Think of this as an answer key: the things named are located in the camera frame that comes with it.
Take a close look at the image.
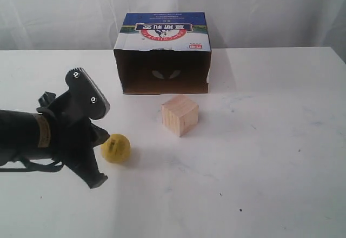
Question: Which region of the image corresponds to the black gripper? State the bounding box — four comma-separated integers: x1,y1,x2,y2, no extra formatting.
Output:
37,68,110,189

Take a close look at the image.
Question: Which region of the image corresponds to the yellow tennis ball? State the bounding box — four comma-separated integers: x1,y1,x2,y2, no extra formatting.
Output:
101,134,131,164

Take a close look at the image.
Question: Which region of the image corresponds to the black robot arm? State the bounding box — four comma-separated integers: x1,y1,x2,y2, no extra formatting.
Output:
1,68,110,189

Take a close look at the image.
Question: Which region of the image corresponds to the light wooden cube block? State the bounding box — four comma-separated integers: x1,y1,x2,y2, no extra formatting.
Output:
161,95,199,137

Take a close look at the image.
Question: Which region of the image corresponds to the blue white cardboard box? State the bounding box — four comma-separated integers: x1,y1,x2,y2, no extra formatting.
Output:
114,12,212,95

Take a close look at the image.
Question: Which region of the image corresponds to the white backdrop curtain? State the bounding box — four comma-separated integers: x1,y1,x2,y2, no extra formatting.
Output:
1,0,345,59

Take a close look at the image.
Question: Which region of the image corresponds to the black cable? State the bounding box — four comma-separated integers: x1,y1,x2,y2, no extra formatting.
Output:
0,151,65,174

